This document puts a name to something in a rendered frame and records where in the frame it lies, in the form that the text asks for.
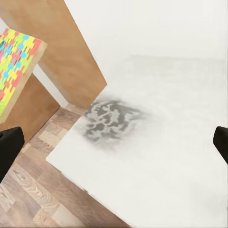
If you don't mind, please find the jigsaw puzzle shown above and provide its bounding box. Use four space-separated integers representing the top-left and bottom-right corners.
0 28 48 125

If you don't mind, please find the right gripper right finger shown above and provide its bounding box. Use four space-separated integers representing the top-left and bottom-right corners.
213 126 228 165

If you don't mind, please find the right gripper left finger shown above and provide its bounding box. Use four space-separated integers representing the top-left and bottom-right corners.
0 126 25 183

